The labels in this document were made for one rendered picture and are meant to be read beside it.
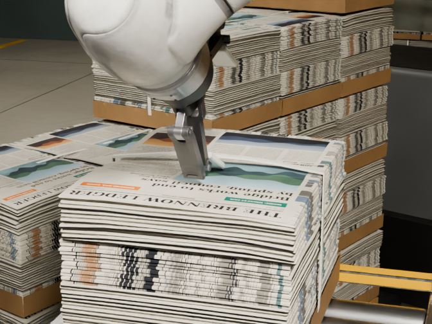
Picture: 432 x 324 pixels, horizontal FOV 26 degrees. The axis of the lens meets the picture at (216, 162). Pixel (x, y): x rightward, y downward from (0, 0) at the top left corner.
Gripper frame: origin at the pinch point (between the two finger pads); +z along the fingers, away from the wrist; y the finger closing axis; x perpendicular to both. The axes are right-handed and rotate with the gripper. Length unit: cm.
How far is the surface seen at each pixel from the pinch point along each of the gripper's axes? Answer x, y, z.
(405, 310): 24.2, 21.3, 24.8
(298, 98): -13, -34, 117
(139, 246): -4.2, 19.2, -10.6
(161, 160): -8.2, 6.1, 4.2
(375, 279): 19.1, 16.9, 30.6
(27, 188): -50, 5, 50
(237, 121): -23, -21, 95
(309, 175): 12.2, 6.8, 2.8
